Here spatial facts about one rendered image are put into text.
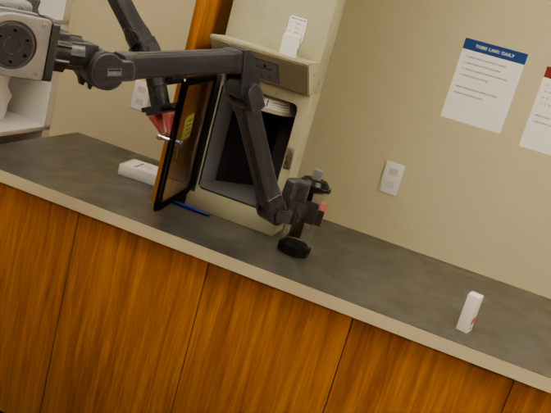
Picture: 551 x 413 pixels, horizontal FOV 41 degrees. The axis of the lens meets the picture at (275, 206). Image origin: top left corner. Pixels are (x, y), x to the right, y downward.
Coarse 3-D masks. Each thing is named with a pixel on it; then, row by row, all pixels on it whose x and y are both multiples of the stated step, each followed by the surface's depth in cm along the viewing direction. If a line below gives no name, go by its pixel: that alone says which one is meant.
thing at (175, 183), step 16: (192, 96) 212; (208, 96) 228; (176, 112) 204; (192, 112) 217; (192, 128) 222; (192, 144) 227; (176, 160) 217; (192, 160) 233; (176, 176) 222; (176, 192) 227
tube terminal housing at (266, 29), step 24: (240, 0) 225; (264, 0) 223; (288, 0) 220; (312, 0) 218; (336, 0) 216; (240, 24) 226; (264, 24) 224; (312, 24) 219; (336, 24) 224; (312, 48) 221; (288, 96) 226; (312, 96) 226; (288, 144) 229; (192, 192) 242; (240, 216) 238
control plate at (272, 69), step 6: (258, 60) 217; (258, 66) 220; (270, 66) 218; (276, 66) 216; (258, 72) 222; (264, 72) 221; (270, 72) 220; (276, 72) 218; (264, 78) 223; (270, 78) 222; (276, 78) 221
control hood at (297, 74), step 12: (216, 36) 218; (228, 36) 226; (252, 48) 215; (264, 48) 217; (264, 60) 216; (276, 60) 214; (288, 60) 212; (300, 60) 211; (288, 72) 216; (300, 72) 214; (312, 72) 217; (276, 84) 223; (288, 84) 221; (300, 84) 219; (312, 84) 221
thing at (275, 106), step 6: (264, 96) 231; (270, 96) 231; (270, 102) 231; (276, 102) 231; (282, 102) 231; (288, 102) 232; (264, 108) 230; (270, 108) 230; (276, 108) 231; (282, 108) 231; (288, 108) 232; (294, 108) 235; (276, 114) 230; (282, 114) 231; (288, 114) 232; (294, 114) 235
